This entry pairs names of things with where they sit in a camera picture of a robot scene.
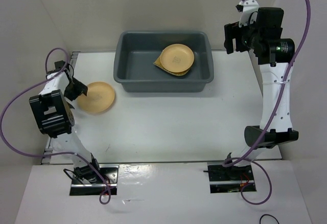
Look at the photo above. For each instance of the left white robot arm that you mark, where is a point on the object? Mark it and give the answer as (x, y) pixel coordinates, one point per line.
(53, 115)

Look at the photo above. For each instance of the grey plastic bin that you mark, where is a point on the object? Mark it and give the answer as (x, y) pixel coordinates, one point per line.
(137, 51)

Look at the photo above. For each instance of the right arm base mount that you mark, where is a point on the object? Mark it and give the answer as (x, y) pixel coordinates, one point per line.
(230, 180)

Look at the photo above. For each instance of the woven bamboo tray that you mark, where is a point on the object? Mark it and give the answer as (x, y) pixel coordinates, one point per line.
(158, 64)

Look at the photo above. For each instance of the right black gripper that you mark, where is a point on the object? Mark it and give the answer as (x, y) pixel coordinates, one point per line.
(232, 30)

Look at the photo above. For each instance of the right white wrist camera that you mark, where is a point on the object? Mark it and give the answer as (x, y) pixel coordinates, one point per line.
(248, 10)

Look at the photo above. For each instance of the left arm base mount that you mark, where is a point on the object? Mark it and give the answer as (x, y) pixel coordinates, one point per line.
(83, 187)

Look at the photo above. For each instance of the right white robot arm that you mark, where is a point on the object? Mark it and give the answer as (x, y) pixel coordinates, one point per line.
(260, 30)

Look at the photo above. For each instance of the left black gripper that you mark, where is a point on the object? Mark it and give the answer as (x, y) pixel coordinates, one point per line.
(80, 88)

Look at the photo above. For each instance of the yellow bear plate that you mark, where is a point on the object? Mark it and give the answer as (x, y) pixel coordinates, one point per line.
(177, 58)
(100, 96)

